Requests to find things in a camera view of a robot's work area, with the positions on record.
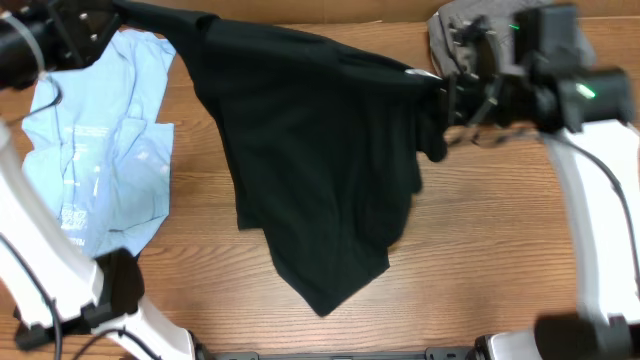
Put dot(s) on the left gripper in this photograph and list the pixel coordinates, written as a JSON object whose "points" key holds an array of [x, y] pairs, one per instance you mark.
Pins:
{"points": [[76, 51]]}

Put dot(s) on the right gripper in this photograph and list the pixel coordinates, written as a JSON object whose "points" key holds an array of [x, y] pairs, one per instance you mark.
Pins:
{"points": [[455, 100]]}

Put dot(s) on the black t-shirt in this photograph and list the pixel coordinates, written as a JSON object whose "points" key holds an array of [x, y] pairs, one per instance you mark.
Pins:
{"points": [[321, 140]]}

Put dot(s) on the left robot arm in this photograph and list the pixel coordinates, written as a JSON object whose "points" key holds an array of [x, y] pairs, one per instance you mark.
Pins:
{"points": [[58, 290]]}

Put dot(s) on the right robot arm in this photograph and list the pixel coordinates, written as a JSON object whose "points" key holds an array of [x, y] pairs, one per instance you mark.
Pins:
{"points": [[584, 117]]}

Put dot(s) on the folded grey trousers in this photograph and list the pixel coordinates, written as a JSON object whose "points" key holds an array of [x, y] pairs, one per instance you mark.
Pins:
{"points": [[451, 56]]}

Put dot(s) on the light blue t-shirt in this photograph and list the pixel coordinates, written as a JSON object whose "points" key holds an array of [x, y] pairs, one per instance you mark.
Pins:
{"points": [[101, 161]]}

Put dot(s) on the black garment under pile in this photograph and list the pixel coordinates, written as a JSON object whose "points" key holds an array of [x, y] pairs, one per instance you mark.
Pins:
{"points": [[123, 284]]}

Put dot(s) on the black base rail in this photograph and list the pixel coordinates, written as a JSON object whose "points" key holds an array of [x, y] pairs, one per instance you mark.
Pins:
{"points": [[431, 353]]}

